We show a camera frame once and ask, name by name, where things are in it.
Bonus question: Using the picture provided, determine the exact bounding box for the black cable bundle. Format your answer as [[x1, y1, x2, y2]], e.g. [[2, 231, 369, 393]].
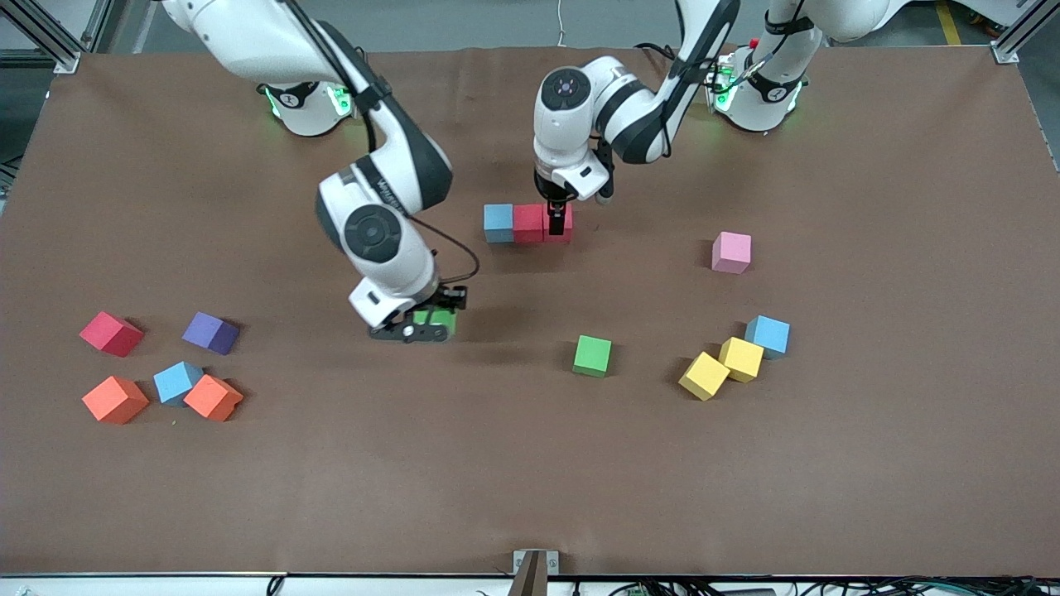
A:
[[609, 577, 1060, 596]]

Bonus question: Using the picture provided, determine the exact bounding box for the green foam block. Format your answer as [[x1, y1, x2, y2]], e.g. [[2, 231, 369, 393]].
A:
[[573, 335, 614, 378], [412, 306, 457, 340]]

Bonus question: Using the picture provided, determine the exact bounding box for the purple foam block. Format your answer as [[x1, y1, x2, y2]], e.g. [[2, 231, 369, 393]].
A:
[[182, 312, 241, 355]]

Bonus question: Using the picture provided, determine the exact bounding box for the yellow foam block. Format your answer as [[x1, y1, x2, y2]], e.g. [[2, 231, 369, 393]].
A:
[[678, 352, 731, 402], [718, 337, 765, 383]]

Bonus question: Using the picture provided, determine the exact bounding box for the orange foam block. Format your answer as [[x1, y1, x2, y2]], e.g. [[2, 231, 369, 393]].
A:
[[184, 374, 244, 422], [82, 376, 151, 425]]

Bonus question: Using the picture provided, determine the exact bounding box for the white background machine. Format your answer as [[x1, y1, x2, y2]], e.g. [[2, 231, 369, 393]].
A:
[[952, 0, 1024, 26]]

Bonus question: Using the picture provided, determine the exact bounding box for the black camera cable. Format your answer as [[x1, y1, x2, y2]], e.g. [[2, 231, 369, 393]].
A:
[[282, 0, 481, 286]]

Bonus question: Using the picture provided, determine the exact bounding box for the crimson foam block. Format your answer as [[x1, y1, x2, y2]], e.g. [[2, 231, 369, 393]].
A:
[[79, 311, 145, 358]]

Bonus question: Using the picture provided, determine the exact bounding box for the pink foam block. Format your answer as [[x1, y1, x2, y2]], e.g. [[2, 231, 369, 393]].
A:
[[712, 232, 753, 274]]

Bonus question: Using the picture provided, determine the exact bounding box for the yellow floor tape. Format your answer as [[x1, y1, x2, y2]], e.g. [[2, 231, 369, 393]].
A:
[[934, 0, 964, 46]]

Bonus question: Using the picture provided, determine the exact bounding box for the red foam block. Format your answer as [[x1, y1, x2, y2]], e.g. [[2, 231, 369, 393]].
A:
[[542, 204, 574, 244], [513, 204, 545, 245]]

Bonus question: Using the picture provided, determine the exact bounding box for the aluminium frame post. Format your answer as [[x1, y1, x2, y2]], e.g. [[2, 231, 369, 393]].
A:
[[0, 0, 113, 75], [990, 0, 1060, 65]]

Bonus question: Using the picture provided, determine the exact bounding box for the brown table mat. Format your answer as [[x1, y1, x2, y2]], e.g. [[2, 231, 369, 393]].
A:
[[0, 46, 1060, 578]]

